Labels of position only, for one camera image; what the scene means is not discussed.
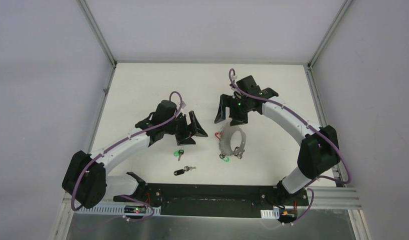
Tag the right controller board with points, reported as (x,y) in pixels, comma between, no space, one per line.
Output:
(287,215)

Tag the large keyring with keys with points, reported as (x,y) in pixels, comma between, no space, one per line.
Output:
(231,142)

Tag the black tagged key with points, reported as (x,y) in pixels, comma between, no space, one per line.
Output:
(184,170)

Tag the left controller board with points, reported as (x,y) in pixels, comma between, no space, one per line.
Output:
(135,209)

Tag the aluminium frame rail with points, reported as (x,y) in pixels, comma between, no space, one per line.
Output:
(321,197)

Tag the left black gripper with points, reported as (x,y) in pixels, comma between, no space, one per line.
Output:
(183,127)

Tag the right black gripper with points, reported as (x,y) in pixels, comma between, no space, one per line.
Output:
(228,101)

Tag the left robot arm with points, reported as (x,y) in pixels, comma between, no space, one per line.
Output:
(88,179)

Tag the controller board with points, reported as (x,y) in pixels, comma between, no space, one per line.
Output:
(287,215)
(135,209)

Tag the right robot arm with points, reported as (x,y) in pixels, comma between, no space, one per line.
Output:
(318,146)

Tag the green tagged key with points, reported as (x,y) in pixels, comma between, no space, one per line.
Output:
(179,153)

